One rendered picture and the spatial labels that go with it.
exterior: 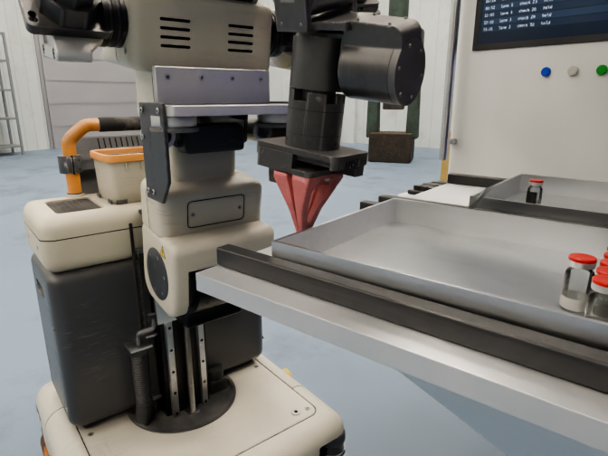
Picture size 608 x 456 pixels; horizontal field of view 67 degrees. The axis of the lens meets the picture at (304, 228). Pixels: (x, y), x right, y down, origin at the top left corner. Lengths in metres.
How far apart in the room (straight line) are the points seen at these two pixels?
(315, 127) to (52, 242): 0.75
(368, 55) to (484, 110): 0.97
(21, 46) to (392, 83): 10.58
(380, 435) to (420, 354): 1.31
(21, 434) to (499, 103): 1.76
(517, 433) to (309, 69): 0.36
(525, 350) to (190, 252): 0.63
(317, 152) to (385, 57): 0.11
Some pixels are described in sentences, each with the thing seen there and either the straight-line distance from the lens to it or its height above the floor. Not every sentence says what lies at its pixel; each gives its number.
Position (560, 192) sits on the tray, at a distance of 0.95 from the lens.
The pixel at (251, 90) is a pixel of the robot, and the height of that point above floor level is 1.07.
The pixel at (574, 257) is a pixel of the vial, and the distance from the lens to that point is 0.44.
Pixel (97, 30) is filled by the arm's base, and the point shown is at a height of 1.15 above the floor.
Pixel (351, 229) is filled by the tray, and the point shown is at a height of 0.90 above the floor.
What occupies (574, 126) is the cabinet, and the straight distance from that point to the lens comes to 1.28.
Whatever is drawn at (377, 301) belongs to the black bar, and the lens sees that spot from 0.38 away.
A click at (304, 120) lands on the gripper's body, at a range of 0.46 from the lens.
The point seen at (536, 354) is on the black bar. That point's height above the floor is 0.89.
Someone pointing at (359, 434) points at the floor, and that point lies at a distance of 1.65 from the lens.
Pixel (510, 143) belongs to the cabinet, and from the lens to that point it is 1.34.
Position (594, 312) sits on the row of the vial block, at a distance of 0.40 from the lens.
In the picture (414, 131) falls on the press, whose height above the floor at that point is 0.50.
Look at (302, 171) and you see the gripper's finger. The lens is 0.46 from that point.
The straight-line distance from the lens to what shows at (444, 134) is 1.36.
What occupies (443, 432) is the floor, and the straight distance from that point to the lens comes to 1.71.
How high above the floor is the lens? 1.06
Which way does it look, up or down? 16 degrees down
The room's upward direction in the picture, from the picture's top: straight up
